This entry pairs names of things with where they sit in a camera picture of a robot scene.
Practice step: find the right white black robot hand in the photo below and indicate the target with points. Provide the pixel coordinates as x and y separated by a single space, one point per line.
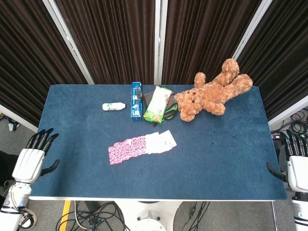
298 170

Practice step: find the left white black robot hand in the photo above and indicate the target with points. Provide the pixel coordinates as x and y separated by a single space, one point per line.
27 166

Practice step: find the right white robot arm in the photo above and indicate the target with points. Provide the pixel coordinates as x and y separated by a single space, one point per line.
300 209

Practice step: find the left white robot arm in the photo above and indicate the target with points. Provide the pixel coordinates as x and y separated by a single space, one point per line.
14 196

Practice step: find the yellow floor tape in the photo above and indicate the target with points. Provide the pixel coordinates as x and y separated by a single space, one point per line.
65 214

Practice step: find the small white plastic bottle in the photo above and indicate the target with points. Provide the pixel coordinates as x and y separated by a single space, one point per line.
113 106

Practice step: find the dark brown curtain panel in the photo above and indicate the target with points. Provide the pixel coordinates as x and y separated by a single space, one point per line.
113 41
29 60
204 36
284 60

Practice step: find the blue table mat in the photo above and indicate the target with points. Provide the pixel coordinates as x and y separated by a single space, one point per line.
192 168

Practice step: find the brown teddy bear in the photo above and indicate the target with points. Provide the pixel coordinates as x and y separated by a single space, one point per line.
211 96

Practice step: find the pink patterned pouch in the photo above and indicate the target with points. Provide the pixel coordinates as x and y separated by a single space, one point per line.
144 144

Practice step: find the blue cardboard box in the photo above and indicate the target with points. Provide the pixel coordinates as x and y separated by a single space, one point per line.
136 101

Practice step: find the white table base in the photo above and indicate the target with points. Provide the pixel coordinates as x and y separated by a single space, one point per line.
149 216

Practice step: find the black green fabric pouch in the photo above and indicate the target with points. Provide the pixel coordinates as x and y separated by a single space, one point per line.
172 107

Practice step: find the green white snack bag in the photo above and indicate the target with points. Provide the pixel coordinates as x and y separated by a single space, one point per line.
157 103

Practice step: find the white partition base rail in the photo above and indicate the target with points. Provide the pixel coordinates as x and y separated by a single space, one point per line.
16 116
288 110

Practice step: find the white partition post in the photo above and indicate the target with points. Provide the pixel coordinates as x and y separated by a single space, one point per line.
252 26
160 41
69 43

